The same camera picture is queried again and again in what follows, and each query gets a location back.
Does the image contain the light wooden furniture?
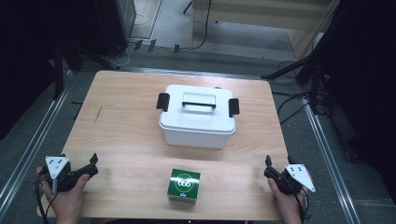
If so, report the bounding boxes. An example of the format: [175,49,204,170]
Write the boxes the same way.
[190,0,341,61]

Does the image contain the white lid with black clips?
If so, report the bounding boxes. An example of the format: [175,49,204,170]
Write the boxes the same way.
[155,84,241,135]

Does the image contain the white floor cable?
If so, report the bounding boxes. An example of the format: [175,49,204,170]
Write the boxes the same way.
[106,43,138,68]

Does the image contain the left hand-held gripper cable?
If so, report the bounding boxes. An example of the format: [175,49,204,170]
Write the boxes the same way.
[33,175,60,224]

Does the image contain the person's right hand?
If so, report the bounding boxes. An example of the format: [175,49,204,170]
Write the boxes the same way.
[267,169,312,224]

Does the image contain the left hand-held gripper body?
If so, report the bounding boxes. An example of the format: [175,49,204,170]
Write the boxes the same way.
[39,153,92,195]

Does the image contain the black cabinet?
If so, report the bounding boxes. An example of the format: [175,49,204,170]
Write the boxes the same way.
[92,0,137,58]

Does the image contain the metal floor rail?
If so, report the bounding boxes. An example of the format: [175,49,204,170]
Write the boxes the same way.
[0,69,75,213]
[302,101,362,224]

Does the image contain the white plastic storage box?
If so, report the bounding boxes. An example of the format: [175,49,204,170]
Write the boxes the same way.
[158,120,236,149]

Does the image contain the black curtain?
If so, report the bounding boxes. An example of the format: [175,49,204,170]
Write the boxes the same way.
[0,0,98,142]
[311,0,396,204]

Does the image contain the green carton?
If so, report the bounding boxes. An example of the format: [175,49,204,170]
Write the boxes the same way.
[166,168,202,205]

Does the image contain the black metal stand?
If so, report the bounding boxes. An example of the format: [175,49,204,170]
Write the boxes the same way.
[52,38,121,101]

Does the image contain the black tripod stand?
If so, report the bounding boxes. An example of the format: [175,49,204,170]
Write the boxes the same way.
[261,46,332,116]

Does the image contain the black hanging cable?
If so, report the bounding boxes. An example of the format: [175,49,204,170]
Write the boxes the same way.
[189,0,213,51]

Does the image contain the person's left hand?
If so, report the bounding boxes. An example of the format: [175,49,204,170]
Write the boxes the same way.
[35,166,91,224]

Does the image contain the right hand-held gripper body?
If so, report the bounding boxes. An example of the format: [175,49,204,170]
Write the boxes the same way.
[263,163,317,196]

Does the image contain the black floor cables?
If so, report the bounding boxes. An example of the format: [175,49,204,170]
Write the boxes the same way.
[271,60,328,126]

